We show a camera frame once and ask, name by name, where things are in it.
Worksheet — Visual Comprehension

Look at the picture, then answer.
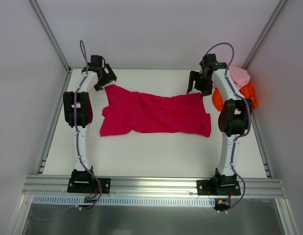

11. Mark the left aluminium frame post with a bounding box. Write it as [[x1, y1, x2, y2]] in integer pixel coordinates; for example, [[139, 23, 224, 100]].
[[28, 0, 70, 73]]

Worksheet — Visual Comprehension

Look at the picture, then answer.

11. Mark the aluminium mounting rail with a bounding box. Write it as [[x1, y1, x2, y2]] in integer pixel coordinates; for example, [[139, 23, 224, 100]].
[[22, 175, 287, 199]]

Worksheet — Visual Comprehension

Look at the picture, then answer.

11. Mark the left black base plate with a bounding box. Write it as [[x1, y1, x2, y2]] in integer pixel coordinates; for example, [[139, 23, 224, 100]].
[[67, 177, 111, 194]]

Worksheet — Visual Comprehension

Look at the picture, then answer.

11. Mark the aluminium frame post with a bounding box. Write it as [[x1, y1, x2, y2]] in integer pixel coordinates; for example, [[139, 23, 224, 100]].
[[28, 0, 70, 73], [242, 0, 289, 70]]

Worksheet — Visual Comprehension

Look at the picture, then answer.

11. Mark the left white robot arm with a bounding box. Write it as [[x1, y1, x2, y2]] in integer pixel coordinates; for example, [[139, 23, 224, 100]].
[[63, 55, 117, 193]]

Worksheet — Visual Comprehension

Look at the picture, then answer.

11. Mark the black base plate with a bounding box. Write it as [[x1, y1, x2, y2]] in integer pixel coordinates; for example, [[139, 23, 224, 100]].
[[67, 177, 111, 194], [196, 179, 241, 196]]

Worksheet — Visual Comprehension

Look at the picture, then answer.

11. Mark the white slotted cable duct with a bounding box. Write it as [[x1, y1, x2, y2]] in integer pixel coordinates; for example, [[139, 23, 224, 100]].
[[32, 195, 215, 208]]

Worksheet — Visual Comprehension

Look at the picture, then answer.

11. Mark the pink t shirt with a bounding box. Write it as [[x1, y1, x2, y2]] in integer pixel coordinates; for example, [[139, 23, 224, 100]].
[[227, 65, 250, 90]]

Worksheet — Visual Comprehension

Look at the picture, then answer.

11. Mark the orange t shirt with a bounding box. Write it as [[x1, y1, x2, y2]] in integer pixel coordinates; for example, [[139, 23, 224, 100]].
[[212, 82, 258, 112]]

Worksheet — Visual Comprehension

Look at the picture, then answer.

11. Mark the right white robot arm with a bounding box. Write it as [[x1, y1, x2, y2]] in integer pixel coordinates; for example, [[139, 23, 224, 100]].
[[187, 54, 253, 195]]

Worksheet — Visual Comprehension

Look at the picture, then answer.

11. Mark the right aluminium frame post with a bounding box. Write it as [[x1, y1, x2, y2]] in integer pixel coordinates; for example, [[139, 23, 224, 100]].
[[242, 0, 289, 70]]

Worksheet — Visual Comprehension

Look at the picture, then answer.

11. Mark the magenta t shirt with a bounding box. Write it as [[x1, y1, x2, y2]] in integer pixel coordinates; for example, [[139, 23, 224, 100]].
[[99, 85, 212, 138]]

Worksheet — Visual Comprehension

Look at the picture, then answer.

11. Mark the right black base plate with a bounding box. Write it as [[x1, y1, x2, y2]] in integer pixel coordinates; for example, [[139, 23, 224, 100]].
[[196, 179, 241, 196]]

